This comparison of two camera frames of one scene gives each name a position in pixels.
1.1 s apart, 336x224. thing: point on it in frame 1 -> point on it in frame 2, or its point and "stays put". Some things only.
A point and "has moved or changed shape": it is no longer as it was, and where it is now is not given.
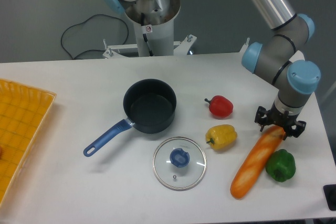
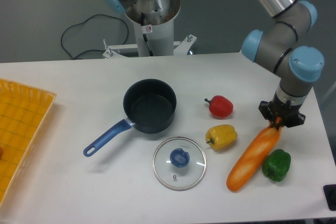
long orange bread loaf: [256, 161] has moved or changed shape
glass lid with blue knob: [179, 163] stays put
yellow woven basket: [23, 112] stays put
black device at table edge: [329, 192] stays put
